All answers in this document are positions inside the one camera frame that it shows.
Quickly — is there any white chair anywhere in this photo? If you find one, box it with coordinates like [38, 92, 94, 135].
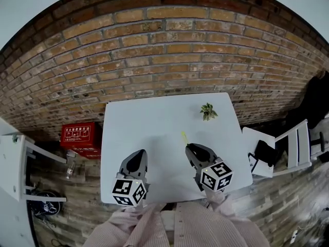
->
[242, 118, 313, 179]

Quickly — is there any white shelf unit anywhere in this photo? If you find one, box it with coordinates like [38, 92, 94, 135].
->
[0, 117, 68, 203]

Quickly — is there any clear plastic bottle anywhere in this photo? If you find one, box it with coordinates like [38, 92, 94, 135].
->
[65, 160, 77, 180]

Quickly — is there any black cable bundle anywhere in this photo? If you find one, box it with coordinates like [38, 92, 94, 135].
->
[30, 188, 64, 217]

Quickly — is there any black pouch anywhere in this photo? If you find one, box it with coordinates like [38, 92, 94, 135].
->
[254, 139, 280, 165]

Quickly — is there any small green potted plant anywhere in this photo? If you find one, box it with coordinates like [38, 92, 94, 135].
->
[199, 102, 219, 122]

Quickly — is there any person's left forearm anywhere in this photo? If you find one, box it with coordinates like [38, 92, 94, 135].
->
[89, 203, 168, 247]

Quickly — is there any white black-edged notebook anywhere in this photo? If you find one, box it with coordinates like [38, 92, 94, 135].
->
[247, 152, 261, 175]

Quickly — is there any person's right forearm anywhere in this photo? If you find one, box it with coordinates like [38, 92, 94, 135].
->
[174, 189, 271, 247]

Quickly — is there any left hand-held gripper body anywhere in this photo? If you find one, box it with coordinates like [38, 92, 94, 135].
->
[111, 149, 151, 207]

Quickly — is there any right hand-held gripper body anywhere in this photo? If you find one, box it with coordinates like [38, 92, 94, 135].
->
[185, 143, 234, 198]

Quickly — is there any red box with white print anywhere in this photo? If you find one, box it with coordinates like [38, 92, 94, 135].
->
[60, 122, 102, 160]

